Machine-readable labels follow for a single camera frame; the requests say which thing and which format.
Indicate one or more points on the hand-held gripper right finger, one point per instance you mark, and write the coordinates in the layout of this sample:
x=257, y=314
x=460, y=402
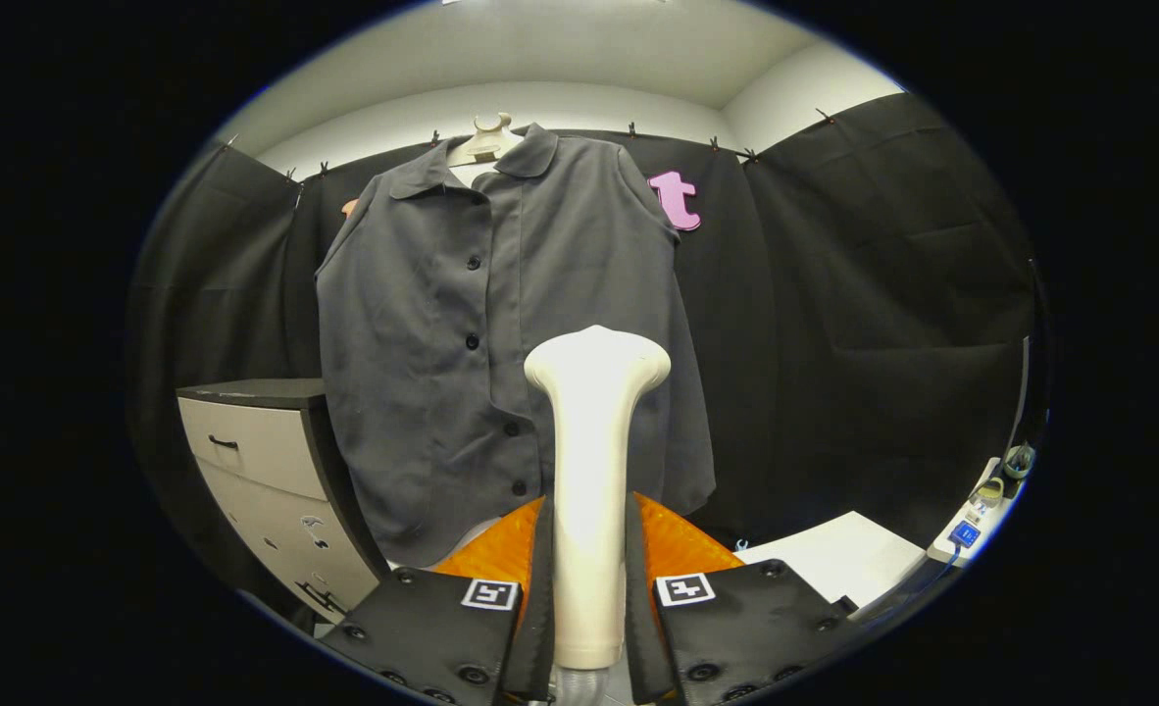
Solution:
x=638, y=637

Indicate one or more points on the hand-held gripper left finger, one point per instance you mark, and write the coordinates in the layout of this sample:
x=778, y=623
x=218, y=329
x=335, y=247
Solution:
x=535, y=637

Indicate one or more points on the grey button shirt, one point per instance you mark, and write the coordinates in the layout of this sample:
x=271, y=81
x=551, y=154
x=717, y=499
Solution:
x=423, y=343

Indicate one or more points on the white garment form stand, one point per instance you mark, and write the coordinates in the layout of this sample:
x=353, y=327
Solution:
x=481, y=149

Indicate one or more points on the white table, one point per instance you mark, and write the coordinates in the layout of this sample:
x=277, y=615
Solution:
x=834, y=559

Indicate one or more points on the grey drawer cabinet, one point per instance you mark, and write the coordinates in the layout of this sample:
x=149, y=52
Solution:
x=246, y=451

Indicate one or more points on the white power strip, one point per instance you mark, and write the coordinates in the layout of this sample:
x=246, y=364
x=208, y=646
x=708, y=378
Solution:
x=977, y=510

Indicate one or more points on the row of black clips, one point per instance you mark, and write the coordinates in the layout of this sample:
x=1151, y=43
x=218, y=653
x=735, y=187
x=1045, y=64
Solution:
x=631, y=129

